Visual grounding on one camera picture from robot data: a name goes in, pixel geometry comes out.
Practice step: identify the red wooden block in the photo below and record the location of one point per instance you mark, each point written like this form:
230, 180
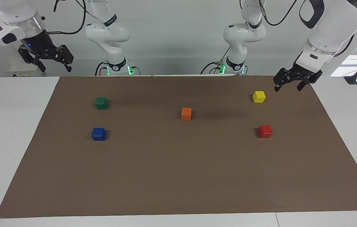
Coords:
264, 131

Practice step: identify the white wall socket box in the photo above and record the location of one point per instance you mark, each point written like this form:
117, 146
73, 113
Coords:
19, 70

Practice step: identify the yellow wooden block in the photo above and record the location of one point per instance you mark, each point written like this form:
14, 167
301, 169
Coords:
258, 97

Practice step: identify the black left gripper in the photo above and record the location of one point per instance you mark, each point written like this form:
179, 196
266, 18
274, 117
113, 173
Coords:
304, 75

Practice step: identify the blue wooden block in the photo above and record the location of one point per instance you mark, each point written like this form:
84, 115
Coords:
98, 134

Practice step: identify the green wooden block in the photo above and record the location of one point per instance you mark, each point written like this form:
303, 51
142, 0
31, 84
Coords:
101, 103

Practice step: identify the brown paper mat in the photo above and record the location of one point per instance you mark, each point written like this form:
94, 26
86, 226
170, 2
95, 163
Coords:
178, 167

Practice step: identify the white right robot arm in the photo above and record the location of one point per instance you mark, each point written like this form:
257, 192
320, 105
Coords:
109, 31

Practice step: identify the orange wooden block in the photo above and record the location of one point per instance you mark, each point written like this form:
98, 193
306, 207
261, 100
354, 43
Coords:
186, 114

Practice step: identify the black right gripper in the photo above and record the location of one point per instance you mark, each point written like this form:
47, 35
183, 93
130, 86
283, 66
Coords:
36, 42

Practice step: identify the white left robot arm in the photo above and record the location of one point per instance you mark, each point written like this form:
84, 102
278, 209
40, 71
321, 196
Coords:
326, 28

